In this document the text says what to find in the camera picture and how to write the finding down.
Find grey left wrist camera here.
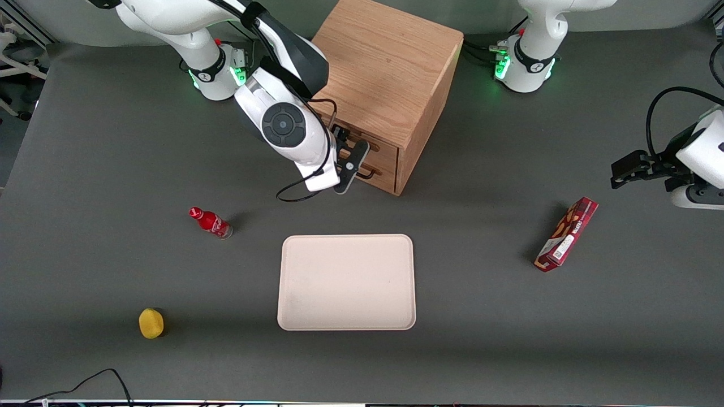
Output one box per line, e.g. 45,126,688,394
671,184,724,211

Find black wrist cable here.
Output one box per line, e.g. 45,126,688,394
647,86,724,160
276,97,340,203

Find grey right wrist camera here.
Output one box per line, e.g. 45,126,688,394
334,140,371,196

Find yellow lemon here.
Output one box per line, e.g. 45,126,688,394
139,308,166,340

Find wooden drawer cabinet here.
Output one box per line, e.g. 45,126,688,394
310,0,464,196

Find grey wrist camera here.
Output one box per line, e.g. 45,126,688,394
334,140,371,196
671,184,724,211

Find small red soda bottle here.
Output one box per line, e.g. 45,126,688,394
188,206,234,240

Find black table edge cable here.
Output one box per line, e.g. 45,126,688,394
23,369,133,407

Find red tartan cookie box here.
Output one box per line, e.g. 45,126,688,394
534,197,599,273

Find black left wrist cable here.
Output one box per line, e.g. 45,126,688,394
647,86,724,160

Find beige plastic tray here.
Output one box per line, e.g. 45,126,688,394
277,234,417,331

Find white chair base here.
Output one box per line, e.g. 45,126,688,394
0,11,49,122

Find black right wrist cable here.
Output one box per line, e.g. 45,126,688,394
276,97,340,203

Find black arm base cables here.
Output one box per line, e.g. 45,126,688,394
463,38,510,64

